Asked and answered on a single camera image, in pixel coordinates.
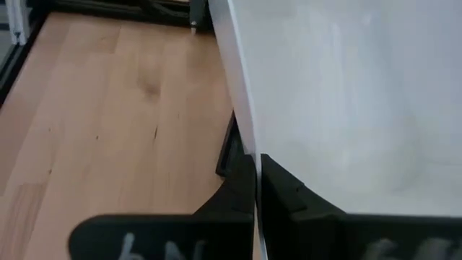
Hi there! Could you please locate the white plastic scoop-front bin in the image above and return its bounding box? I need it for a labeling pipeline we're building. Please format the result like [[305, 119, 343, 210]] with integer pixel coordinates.
[[207, 0, 462, 260]]

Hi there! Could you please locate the black rod silver tip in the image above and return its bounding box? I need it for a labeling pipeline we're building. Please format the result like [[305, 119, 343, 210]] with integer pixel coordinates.
[[188, 0, 206, 36]]

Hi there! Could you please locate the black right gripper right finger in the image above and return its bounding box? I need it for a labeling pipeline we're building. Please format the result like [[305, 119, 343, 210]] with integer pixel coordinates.
[[259, 153, 462, 260]]

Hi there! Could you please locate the white aluminium post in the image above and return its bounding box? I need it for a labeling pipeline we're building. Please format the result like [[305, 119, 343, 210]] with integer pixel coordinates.
[[4, 0, 30, 46]]

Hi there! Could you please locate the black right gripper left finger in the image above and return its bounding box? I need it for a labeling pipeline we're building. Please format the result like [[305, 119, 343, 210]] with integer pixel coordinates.
[[67, 110, 258, 260]]

